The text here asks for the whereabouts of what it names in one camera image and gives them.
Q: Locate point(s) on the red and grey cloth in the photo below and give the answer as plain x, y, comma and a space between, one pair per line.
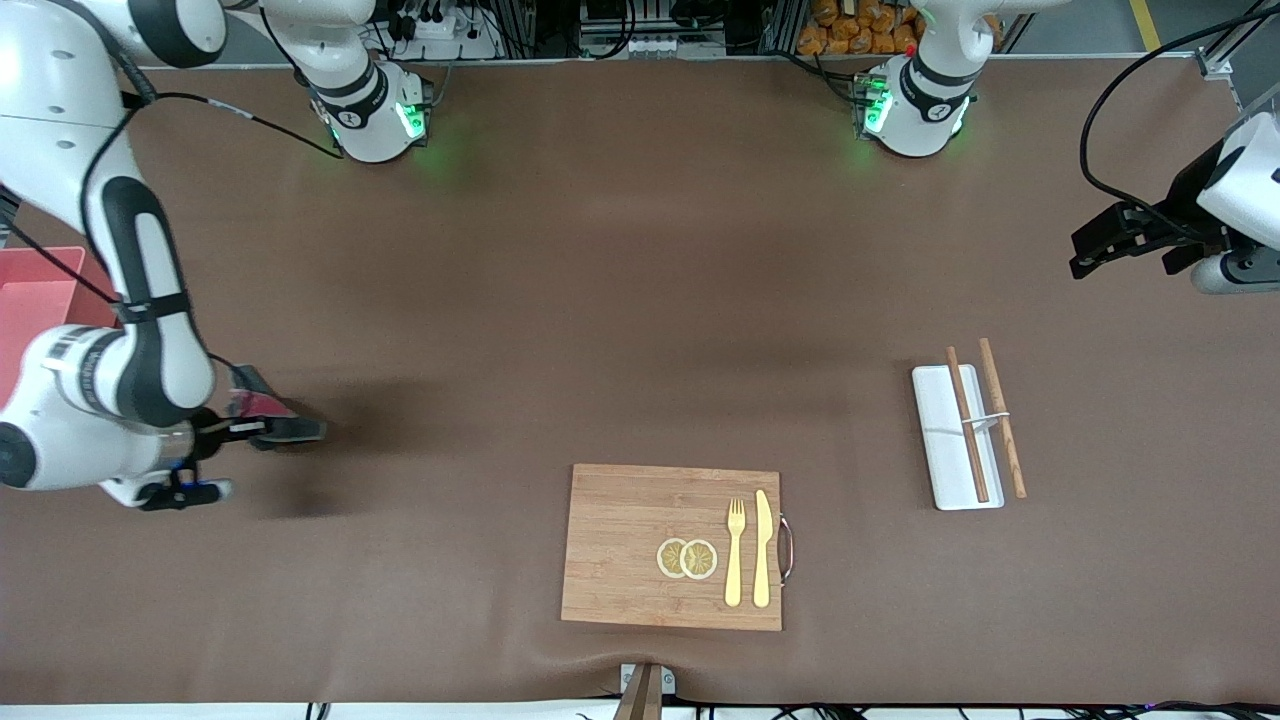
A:
262, 400

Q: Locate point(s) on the white power strip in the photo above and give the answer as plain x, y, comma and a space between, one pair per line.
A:
440, 25

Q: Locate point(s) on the bamboo cutting board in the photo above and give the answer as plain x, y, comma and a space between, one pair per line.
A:
620, 550

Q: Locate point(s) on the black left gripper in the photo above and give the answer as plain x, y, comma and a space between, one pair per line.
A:
1186, 204

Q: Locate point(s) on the pile of orange items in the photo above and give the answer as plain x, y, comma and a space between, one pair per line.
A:
850, 35

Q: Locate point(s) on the white rectangular tray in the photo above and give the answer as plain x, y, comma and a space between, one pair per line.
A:
940, 440

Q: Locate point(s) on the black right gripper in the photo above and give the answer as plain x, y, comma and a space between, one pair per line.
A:
209, 431

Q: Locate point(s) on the aluminium frame strut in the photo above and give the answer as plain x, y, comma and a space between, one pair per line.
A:
1217, 66

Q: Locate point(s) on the yellow fork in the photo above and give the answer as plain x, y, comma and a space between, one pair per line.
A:
735, 560

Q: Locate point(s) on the brown table mat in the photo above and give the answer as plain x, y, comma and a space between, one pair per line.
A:
600, 300

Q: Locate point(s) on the thin white chopstick rest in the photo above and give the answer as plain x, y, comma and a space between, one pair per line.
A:
985, 420

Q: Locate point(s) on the pink plastic bin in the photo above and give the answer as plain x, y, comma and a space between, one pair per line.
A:
30, 300

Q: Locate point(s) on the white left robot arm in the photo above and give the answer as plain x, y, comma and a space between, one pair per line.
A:
925, 110

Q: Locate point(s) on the lemon slice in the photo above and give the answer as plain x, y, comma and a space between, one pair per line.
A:
702, 560
670, 558

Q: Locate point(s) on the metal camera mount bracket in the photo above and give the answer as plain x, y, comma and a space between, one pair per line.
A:
645, 685

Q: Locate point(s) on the yellow knife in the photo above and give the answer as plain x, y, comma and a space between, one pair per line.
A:
763, 550

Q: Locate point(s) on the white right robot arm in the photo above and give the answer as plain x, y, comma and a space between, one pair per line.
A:
150, 350

